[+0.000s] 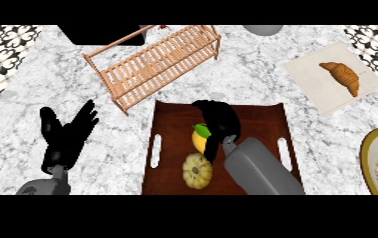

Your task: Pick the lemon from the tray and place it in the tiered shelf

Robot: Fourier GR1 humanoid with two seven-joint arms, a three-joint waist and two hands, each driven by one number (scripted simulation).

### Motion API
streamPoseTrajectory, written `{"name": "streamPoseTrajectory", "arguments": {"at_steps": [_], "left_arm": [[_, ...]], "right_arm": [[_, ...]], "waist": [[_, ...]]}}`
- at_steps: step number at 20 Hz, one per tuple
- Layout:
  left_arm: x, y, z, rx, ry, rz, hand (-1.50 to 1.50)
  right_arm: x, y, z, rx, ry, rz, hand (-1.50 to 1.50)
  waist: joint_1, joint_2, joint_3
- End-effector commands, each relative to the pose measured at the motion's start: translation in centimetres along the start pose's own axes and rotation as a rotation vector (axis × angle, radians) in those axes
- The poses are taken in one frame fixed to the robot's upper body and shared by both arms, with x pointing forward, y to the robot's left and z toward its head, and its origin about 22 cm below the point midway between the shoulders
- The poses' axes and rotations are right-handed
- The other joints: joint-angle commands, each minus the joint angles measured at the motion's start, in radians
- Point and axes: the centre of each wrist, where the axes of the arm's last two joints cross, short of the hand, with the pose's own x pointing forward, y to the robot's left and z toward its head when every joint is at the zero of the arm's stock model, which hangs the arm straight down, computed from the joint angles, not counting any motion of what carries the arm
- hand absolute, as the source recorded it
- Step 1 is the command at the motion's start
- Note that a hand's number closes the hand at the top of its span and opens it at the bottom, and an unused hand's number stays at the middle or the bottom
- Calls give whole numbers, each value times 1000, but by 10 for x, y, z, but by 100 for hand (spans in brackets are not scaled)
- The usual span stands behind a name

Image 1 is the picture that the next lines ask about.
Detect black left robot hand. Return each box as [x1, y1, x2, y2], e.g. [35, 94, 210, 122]
[38, 99, 100, 176]

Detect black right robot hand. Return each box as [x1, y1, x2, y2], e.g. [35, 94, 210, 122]
[190, 99, 244, 163]

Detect yellow lemon with green leaf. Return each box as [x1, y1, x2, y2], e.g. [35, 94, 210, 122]
[190, 122, 212, 155]

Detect dark brown wooden tray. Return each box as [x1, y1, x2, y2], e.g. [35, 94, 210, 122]
[140, 99, 304, 196]

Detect light wooden tiered shelf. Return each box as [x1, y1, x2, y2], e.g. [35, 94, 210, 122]
[81, 25, 223, 117]

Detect pale yellow small pumpkin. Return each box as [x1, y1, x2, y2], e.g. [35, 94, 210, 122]
[181, 152, 214, 190]

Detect brown croissant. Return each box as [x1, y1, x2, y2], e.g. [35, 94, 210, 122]
[317, 61, 362, 98]

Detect grey round object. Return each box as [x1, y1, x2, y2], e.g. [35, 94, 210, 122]
[241, 25, 285, 37]

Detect black flat appliance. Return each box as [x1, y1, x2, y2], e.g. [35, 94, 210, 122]
[56, 25, 148, 46]

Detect gold rimmed pale plate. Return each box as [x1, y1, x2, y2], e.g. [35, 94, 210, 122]
[359, 128, 378, 196]

